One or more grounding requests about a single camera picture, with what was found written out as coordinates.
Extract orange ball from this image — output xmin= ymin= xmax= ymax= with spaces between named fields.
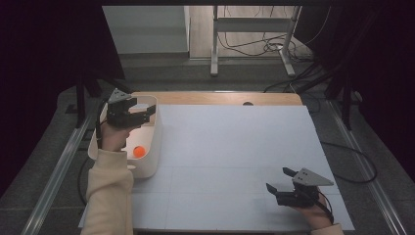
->
xmin=132 ymin=145 xmax=147 ymax=160

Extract black stand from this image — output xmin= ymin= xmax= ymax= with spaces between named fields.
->
xmin=65 ymin=70 xmax=131 ymax=129
xmin=324 ymin=70 xmax=363 ymax=131

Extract tangle of thin black cables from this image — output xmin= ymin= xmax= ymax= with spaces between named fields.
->
xmin=217 ymin=5 xmax=314 ymax=62

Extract white plastic bin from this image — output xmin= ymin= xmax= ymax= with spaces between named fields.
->
xmin=87 ymin=94 xmax=163 ymax=180

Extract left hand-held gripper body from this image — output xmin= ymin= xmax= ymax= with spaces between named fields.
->
xmin=106 ymin=87 xmax=148 ymax=130

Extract person's left hand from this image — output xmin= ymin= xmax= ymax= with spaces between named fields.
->
xmin=97 ymin=120 xmax=138 ymax=153

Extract wooden table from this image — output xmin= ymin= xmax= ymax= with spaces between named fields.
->
xmin=130 ymin=91 xmax=303 ymax=106

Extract white metal stand frame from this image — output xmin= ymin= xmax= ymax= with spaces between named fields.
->
xmin=209 ymin=5 xmax=302 ymax=78

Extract dark curtain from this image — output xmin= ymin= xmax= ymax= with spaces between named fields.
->
xmin=0 ymin=0 xmax=125 ymax=197
xmin=295 ymin=0 xmax=415 ymax=184

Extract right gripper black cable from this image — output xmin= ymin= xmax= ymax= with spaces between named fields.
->
xmin=317 ymin=190 xmax=336 ymax=224

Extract person's right hand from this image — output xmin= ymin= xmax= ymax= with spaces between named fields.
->
xmin=292 ymin=194 xmax=334 ymax=231

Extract thick black floor cables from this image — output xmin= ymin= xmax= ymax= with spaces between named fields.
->
xmin=263 ymin=62 xmax=331 ymax=94

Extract short curved black cable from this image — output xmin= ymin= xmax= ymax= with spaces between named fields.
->
xmin=76 ymin=156 xmax=91 ymax=207

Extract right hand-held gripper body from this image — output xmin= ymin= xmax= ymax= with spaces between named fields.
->
xmin=275 ymin=167 xmax=335 ymax=209

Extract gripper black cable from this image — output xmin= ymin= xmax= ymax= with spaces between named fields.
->
xmin=317 ymin=190 xmax=336 ymax=224
xmin=95 ymin=96 xmax=112 ymax=150

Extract aluminium rail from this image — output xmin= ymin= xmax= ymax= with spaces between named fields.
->
xmin=20 ymin=116 xmax=94 ymax=235
xmin=327 ymin=100 xmax=410 ymax=235

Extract long looped black cable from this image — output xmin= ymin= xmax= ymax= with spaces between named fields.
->
xmin=321 ymin=140 xmax=379 ymax=184

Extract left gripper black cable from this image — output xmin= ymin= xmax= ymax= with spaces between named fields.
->
xmin=95 ymin=96 xmax=112 ymax=150

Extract white cabinet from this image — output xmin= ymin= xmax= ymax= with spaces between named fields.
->
xmin=102 ymin=5 xmax=191 ymax=55

